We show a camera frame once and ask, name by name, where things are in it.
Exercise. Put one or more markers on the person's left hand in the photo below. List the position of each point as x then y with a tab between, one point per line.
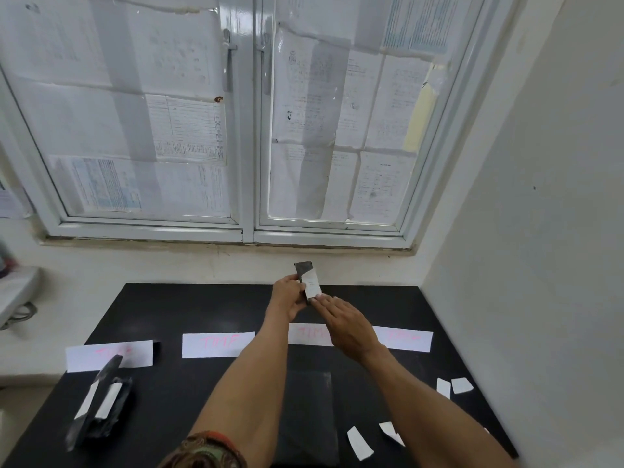
282	299

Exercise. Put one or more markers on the person's right hand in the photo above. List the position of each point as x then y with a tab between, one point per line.
348	328

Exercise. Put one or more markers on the person's right fingers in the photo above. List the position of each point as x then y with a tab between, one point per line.
329	307

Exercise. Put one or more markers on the person's left fingers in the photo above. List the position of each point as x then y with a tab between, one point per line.
295	286

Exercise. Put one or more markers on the black card with white label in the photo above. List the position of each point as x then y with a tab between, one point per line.
308	280

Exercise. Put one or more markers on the person's left forearm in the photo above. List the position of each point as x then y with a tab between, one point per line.
234	380

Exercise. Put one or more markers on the person's right forearm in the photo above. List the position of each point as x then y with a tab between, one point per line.
424	414

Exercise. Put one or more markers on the white paper strip pink writing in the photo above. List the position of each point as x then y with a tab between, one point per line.
304	333
217	344
407	339
107	355

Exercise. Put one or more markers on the clear plastic sheet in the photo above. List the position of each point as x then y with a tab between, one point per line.
306	419

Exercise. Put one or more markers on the printed papers covering window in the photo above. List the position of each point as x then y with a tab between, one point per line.
312	155

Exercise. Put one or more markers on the small white paper slip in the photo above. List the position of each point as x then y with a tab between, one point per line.
360	444
443	387
462	385
391	432

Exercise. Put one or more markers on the patterned brown sleeve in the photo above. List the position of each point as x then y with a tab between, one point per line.
204	453

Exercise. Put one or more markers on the pale yellow paper sheet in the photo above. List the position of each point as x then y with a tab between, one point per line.
419	116

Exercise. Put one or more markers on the wide black packet white label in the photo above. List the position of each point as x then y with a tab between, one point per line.
111	409

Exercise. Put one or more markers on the white side shelf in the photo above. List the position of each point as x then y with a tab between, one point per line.
14	292

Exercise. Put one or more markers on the white window frame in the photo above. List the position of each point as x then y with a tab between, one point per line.
247	190

